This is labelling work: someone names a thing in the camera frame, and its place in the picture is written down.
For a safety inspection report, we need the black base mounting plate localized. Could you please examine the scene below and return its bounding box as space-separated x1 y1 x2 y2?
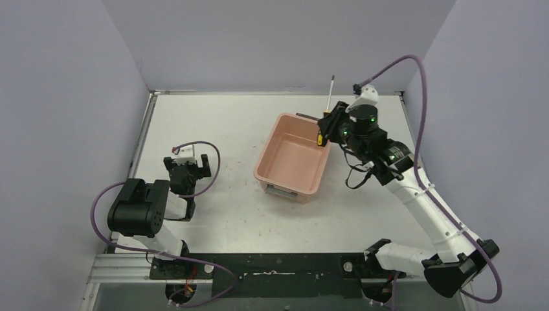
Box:
149 253 406 303

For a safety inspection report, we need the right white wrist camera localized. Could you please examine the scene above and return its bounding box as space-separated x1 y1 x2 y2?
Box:
346 84 379 113

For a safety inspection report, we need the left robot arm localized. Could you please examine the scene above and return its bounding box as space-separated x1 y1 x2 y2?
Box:
107 154 212 279

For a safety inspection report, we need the aluminium front rail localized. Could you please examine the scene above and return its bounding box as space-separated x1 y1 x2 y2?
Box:
89 253 448 307

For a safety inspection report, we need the right black thin cable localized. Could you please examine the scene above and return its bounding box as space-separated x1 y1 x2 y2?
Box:
341 143 378 190

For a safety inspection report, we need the purple cable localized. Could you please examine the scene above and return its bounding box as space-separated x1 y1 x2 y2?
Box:
89 141 238 309
358 54 504 311

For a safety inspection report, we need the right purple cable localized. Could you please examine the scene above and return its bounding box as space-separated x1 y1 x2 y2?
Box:
358 54 504 311

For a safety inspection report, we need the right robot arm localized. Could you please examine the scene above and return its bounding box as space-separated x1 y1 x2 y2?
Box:
317 102 499 298

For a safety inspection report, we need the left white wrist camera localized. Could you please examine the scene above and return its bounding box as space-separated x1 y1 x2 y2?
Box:
172 144 197 165

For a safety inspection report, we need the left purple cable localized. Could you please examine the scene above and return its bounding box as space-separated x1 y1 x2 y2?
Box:
89 141 238 309

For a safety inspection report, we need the pink plastic bin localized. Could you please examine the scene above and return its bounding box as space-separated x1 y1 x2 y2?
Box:
253 113 331 204

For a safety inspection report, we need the yellow black screwdriver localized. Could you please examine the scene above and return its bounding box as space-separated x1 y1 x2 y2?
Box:
317 75 335 147

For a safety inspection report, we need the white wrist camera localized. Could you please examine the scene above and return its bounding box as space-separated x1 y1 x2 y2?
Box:
172 144 197 165
346 84 379 113

